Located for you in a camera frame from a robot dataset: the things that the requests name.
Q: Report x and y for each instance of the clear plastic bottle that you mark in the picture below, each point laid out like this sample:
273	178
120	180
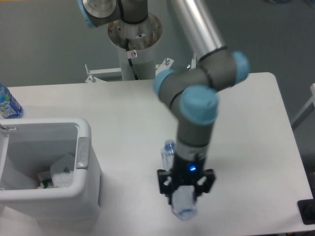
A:
182	203

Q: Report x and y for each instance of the blue labelled water bottle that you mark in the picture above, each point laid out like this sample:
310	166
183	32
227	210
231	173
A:
9	106

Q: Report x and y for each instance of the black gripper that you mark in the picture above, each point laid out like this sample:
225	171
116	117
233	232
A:
186	173

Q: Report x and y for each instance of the trash inside the can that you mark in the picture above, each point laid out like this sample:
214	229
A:
45	180

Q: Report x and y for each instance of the white plastic trash can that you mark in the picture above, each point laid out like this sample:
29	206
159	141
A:
29	146

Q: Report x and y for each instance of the white paper wrapper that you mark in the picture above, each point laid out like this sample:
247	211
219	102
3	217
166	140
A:
62	171

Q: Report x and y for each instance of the white frame at right edge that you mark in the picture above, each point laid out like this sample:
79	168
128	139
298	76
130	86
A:
305	111

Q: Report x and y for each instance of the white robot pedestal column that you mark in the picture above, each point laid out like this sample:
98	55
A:
136	46

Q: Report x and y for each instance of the black clamp at table edge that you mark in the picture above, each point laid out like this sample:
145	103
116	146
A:
307	211

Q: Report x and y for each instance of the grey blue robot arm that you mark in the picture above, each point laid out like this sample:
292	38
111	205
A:
191	96

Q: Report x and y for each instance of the white metal table bracket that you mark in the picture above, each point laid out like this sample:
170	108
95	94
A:
113	74

